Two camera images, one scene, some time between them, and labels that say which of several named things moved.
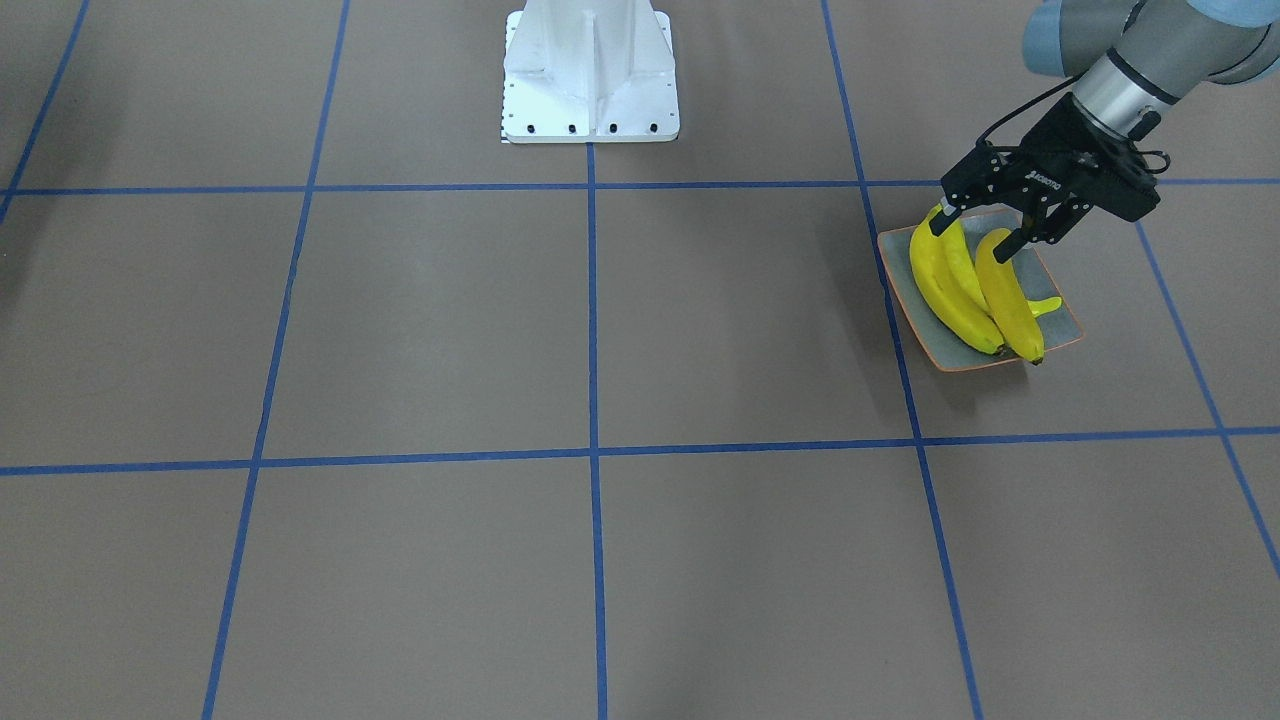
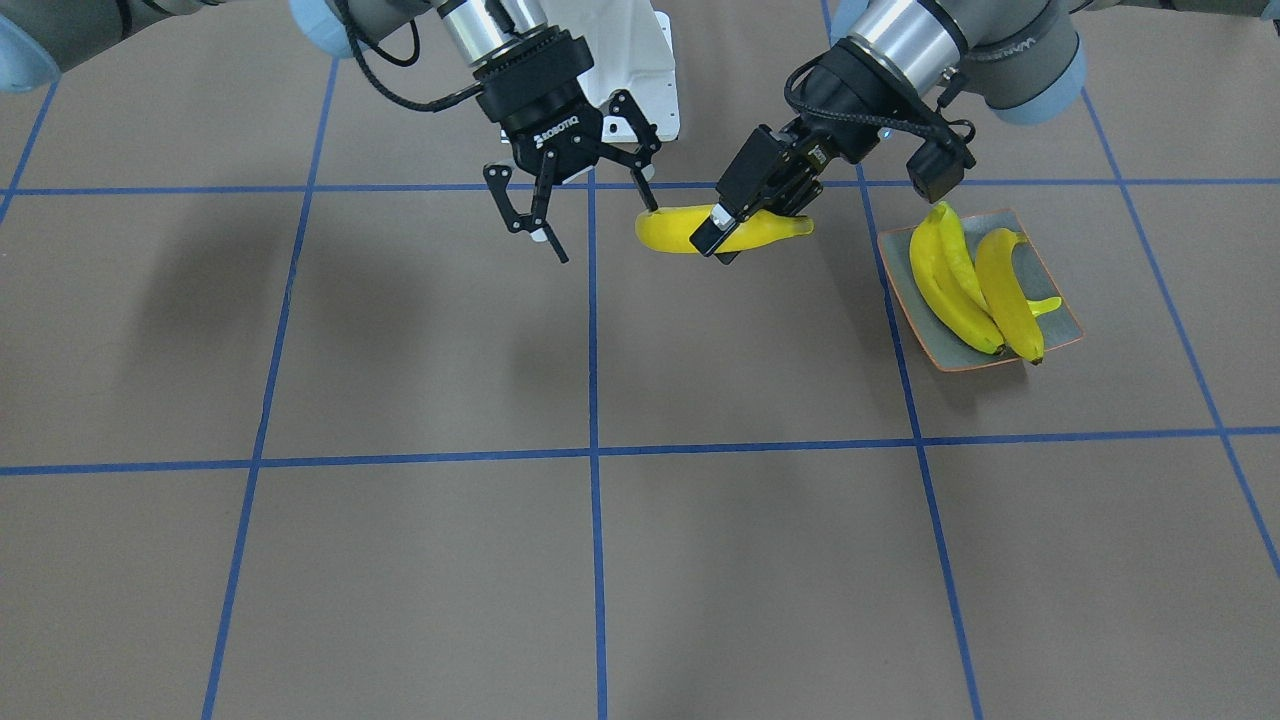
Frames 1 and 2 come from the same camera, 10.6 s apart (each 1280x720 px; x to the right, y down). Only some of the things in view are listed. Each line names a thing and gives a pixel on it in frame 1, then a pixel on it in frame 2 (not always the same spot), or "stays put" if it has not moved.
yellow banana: [1040, 306] stays put
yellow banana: [1008, 296] stays put
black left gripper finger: [1034, 227] to [713, 232]
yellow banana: [949, 286] stays put
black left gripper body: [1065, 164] to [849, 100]
